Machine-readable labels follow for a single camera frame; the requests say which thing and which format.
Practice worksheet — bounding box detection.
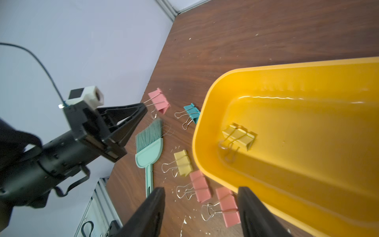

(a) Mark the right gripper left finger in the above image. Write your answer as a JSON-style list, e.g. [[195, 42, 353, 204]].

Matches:
[[116, 187, 165, 237]]

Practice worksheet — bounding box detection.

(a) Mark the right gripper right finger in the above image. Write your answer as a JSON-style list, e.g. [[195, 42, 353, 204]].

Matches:
[[237, 187, 291, 237]]

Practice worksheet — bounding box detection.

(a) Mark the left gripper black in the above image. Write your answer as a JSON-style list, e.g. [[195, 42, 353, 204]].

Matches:
[[1, 101, 148, 207]]

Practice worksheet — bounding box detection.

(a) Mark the pink binder clip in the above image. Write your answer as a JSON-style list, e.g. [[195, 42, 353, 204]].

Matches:
[[201, 187, 241, 228], [144, 88, 171, 119], [176, 170, 212, 203]]

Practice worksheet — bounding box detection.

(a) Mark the yellow binder clip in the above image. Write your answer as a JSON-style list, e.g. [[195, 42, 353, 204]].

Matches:
[[218, 123, 257, 157], [161, 150, 193, 177]]

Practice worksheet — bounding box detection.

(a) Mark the teal binder clip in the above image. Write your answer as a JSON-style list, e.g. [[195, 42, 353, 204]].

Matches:
[[174, 103, 200, 130]]

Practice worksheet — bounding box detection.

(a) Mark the yellow plastic storage box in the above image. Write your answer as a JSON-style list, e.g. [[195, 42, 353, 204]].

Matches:
[[192, 57, 379, 237]]

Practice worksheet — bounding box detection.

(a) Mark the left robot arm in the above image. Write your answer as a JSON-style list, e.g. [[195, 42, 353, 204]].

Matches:
[[1, 101, 147, 229]]

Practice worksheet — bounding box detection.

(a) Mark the yellow binder clip bottom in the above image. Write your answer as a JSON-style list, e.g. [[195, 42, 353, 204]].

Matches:
[[218, 123, 257, 157]]

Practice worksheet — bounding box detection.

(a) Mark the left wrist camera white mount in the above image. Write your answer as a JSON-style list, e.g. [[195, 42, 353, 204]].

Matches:
[[65, 86, 104, 110]]

